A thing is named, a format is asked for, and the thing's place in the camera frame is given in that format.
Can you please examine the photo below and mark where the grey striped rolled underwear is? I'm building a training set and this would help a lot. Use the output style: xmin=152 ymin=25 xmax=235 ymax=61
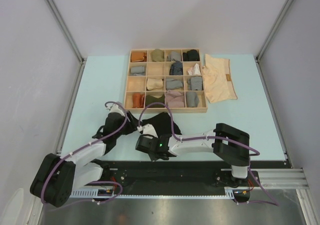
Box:
xmin=187 ymin=76 xmax=203 ymax=91

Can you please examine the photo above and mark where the orange and cream underwear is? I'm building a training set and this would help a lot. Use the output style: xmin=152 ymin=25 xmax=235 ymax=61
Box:
xmin=132 ymin=92 xmax=145 ymax=109

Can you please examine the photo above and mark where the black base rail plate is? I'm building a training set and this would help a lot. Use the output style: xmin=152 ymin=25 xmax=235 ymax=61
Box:
xmin=51 ymin=159 xmax=293 ymax=197

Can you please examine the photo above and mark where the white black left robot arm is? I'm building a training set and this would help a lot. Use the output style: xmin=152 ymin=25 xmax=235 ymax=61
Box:
xmin=29 ymin=111 xmax=138 ymax=208

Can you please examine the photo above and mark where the peach rolled underwear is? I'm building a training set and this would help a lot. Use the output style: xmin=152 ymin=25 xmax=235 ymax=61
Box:
xmin=146 ymin=78 xmax=164 ymax=91

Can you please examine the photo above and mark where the black rolled underwear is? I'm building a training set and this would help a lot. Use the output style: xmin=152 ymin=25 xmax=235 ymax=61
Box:
xmin=182 ymin=49 xmax=200 ymax=62

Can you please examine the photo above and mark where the peach underwear flat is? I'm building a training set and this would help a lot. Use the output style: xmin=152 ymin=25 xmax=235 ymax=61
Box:
xmin=202 ymin=54 xmax=238 ymax=103

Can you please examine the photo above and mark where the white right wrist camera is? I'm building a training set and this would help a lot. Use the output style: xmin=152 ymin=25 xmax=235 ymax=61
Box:
xmin=137 ymin=123 xmax=158 ymax=138

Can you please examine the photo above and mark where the aluminium corner post right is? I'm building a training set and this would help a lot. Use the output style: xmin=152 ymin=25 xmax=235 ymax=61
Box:
xmin=255 ymin=0 xmax=295 ymax=63

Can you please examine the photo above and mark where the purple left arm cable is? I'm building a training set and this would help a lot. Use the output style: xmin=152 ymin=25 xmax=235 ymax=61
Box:
xmin=39 ymin=100 xmax=132 ymax=212

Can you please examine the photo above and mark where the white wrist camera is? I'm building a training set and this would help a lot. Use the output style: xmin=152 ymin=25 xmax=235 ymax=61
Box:
xmin=137 ymin=123 xmax=158 ymax=138
xmin=106 ymin=103 xmax=126 ymax=117

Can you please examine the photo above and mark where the white slotted cable duct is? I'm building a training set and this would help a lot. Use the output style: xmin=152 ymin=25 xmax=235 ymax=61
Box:
xmin=70 ymin=185 xmax=250 ymax=200

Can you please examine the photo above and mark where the aluminium frame profile front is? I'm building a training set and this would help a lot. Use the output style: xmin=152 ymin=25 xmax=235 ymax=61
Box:
xmin=34 ymin=166 xmax=311 ymax=190

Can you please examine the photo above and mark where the aluminium corner post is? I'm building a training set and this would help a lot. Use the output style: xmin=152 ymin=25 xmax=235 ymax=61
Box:
xmin=255 ymin=0 xmax=295 ymax=63
xmin=44 ymin=0 xmax=85 ymax=65

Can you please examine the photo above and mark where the wooden grid organizer tray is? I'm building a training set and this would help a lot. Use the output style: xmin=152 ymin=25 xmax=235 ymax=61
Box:
xmin=124 ymin=48 xmax=208 ymax=113

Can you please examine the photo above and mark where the olive rolled underwear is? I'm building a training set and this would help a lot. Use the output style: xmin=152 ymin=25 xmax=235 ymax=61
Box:
xmin=150 ymin=49 xmax=165 ymax=62

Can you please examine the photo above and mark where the dark green rolled underwear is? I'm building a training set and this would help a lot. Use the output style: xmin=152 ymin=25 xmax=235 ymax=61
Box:
xmin=145 ymin=94 xmax=165 ymax=108

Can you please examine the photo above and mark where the grey rolled underwear bottom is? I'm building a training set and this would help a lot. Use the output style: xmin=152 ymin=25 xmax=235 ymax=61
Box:
xmin=185 ymin=91 xmax=199 ymax=108

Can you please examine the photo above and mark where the orange rolled underwear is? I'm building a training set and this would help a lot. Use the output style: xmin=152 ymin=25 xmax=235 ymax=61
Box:
xmin=130 ymin=51 xmax=147 ymax=63

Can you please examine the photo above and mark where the black garment pile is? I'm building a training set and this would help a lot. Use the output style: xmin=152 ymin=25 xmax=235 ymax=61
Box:
xmin=102 ymin=112 xmax=172 ymax=154

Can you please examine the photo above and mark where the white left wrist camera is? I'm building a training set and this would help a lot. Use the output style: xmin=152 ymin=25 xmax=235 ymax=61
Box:
xmin=106 ymin=103 xmax=126 ymax=117

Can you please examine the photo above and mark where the grey rolled underwear middle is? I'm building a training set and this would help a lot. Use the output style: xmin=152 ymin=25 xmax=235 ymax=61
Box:
xmin=165 ymin=78 xmax=183 ymax=91

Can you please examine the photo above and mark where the pink white rolled underwear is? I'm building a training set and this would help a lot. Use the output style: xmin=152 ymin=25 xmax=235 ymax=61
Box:
xmin=187 ymin=63 xmax=201 ymax=76

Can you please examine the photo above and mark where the aluminium corner post left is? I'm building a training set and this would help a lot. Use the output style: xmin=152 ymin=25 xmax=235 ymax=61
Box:
xmin=44 ymin=0 xmax=85 ymax=65

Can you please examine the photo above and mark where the grey rolled underwear top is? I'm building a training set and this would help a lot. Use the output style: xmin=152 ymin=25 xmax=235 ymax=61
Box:
xmin=167 ymin=51 xmax=182 ymax=62

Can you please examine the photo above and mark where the grey rolled underwear left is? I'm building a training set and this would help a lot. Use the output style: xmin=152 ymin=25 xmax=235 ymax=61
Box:
xmin=130 ymin=66 xmax=146 ymax=76

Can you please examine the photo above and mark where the navy striped rolled underwear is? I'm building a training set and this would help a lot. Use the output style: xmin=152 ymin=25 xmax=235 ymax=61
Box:
xmin=169 ymin=61 xmax=183 ymax=76

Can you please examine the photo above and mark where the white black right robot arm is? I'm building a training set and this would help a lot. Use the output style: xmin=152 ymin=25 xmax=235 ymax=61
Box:
xmin=135 ymin=123 xmax=250 ymax=186

